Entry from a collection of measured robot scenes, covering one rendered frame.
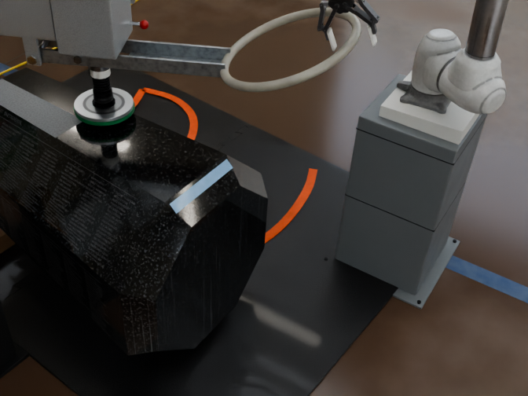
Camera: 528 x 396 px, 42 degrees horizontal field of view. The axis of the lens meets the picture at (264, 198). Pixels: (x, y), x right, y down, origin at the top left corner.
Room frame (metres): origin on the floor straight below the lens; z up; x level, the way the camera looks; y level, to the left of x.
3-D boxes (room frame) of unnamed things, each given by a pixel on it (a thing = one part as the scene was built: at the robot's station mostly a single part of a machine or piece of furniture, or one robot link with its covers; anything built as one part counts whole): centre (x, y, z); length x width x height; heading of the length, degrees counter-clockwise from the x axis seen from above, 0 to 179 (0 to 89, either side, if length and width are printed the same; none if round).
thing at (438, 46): (2.30, -0.61, 1.02); 0.18 x 0.16 x 0.22; 31
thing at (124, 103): (2.11, 0.61, 0.85); 0.21 x 0.21 x 0.01
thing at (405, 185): (2.31, -0.61, 0.40); 0.50 x 0.50 x 0.80; 61
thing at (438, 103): (2.32, -0.59, 0.88); 0.22 x 0.18 x 0.06; 64
